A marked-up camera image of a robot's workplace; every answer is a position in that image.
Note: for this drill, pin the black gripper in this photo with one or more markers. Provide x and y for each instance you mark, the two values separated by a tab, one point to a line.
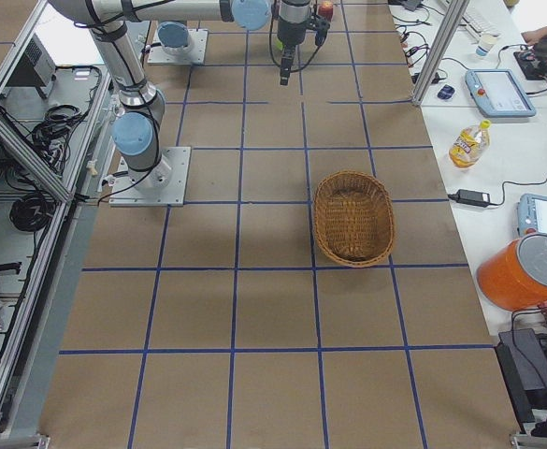
288	32

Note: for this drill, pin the wicker basket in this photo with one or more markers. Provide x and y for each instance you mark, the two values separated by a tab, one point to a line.
354	224

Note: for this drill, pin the red apple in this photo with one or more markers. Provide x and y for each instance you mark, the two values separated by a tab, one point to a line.
325	9

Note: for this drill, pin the dark blue pouch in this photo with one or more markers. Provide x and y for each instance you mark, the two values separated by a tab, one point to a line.
446	92

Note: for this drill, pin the paper cup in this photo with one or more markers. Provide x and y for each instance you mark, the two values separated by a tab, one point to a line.
484	45

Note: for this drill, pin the orange juice bottle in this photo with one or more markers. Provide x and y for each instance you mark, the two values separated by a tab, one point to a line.
470	144

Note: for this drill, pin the left teach pendant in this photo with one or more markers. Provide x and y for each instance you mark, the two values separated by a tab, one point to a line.
497	93

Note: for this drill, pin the teach pendant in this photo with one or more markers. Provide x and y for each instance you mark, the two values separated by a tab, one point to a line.
532	214
497	93

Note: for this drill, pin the black power adapter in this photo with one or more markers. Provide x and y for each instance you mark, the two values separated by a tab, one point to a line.
471	198

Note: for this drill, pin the right teach pendant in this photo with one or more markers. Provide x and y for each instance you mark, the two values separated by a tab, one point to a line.
532	214

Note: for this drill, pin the brown paper table mat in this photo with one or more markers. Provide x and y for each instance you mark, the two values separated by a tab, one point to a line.
220	324

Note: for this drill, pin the orange bucket with lid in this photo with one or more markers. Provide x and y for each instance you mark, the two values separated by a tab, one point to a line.
515	278

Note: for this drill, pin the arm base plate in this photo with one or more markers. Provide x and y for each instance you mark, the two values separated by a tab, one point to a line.
165	185
190	51

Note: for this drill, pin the aluminium frame post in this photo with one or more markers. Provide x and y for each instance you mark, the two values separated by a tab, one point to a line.
441	42

